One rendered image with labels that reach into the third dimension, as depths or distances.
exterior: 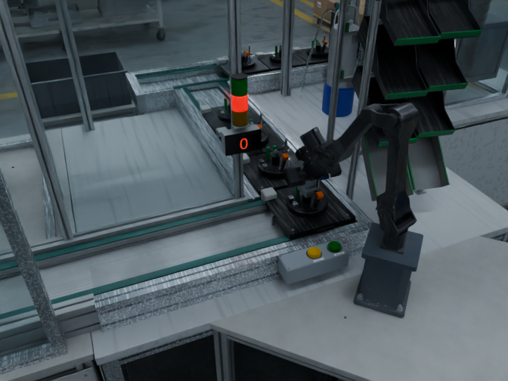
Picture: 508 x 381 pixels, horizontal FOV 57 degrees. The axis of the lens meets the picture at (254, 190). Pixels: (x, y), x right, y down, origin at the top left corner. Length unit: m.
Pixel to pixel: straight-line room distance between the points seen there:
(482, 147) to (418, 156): 1.12
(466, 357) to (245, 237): 0.72
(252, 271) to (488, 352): 0.67
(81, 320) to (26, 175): 0.94
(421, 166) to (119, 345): 1.14
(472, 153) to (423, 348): 1.61
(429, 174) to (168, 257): 0.94
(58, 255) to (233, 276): 0.54
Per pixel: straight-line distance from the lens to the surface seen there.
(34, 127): 1.39
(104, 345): 1.39
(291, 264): 1.39
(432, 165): 1.77
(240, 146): 1.47
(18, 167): 2.24
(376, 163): 1.65
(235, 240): 1.53
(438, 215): 1.85
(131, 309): 1.37
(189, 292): 1.38
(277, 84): 2.72
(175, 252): 1.51
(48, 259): 1.56
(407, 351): 1.37
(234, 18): 1.38
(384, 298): 1.41
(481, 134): 2.77
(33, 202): 1.98
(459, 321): 1.49
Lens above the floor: 1.92
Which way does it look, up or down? 35 degrees down
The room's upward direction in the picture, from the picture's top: straight up
